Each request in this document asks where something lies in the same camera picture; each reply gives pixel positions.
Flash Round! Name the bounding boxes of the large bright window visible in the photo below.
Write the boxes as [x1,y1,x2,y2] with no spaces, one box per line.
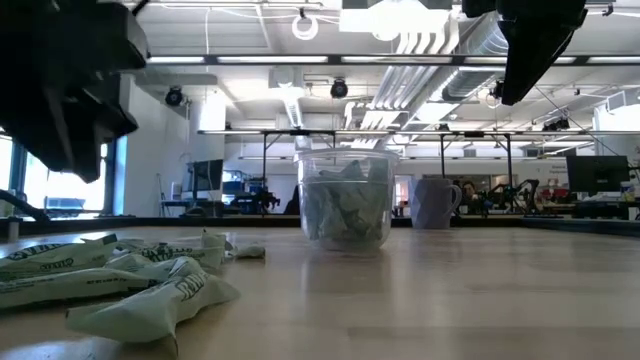
[0,134,119,217]

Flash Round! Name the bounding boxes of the clear plastic cup bin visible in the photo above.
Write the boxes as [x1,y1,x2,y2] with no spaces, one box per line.
[293,147,401,253]

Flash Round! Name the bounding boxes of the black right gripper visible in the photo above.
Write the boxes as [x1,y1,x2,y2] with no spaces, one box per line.
[461,0,589,107]

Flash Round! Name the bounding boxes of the long ceiling light rail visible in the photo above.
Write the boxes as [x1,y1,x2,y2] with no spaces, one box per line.
[147,53,640,67]

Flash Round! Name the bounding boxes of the black table edge rail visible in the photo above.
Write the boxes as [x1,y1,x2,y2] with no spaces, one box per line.
[0,213,640,235]

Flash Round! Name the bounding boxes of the grey faceted mug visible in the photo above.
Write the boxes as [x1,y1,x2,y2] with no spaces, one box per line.
[409,177,464,230]

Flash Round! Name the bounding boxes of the small green white Truvia packet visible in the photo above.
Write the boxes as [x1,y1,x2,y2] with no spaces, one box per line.
[233,244,267,261]

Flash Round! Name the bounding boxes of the long green white Truvia packet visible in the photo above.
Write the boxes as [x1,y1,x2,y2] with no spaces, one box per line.
[0,267,154,310]

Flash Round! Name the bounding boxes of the white wall air unit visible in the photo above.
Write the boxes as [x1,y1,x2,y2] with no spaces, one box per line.
[604,87,640,114]

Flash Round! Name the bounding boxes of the white ribbed ceiling panels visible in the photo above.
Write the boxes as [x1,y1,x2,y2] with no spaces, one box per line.
[372,29,454,111]

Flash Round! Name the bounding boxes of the white coiled ceiling cable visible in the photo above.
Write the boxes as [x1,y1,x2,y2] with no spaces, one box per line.
[291,14,320,42]

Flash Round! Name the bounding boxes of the silver ventilation duct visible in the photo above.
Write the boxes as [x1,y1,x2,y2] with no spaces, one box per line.
[442,9,509,101]

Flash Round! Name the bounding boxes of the black metal frame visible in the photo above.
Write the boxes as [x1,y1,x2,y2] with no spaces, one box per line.
[197,128,640,194]

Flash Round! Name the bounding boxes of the thick black cable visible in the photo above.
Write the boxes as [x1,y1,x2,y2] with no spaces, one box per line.
[0,189,51,224]

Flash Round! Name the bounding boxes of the black background desk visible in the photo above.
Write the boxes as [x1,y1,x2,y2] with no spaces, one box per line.
[572,199,631,220]

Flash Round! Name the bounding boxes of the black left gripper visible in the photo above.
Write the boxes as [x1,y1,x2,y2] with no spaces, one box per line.
[0,0,150,185]

